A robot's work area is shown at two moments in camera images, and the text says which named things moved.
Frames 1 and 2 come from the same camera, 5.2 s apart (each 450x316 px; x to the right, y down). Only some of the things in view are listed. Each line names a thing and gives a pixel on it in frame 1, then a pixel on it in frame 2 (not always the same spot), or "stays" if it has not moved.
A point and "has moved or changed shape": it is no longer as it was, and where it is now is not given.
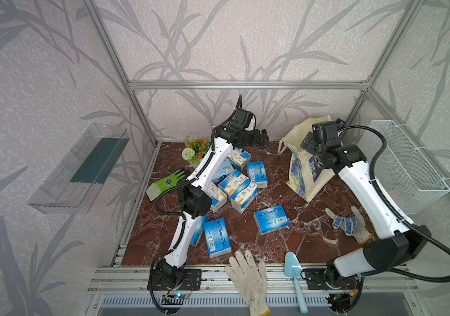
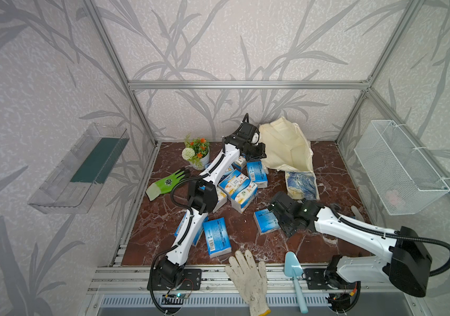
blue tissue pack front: (217, 237) stays
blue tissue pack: (198, 231) stays
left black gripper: (257, 141) to (260, 154)
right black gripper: (309, 145) to (286, 230)
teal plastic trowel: (293, 268) stays
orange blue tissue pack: (232, 182) stays
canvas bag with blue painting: (308, 176) has moved or changed shape
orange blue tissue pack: (243, 197) stays
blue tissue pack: (271, 219) stays
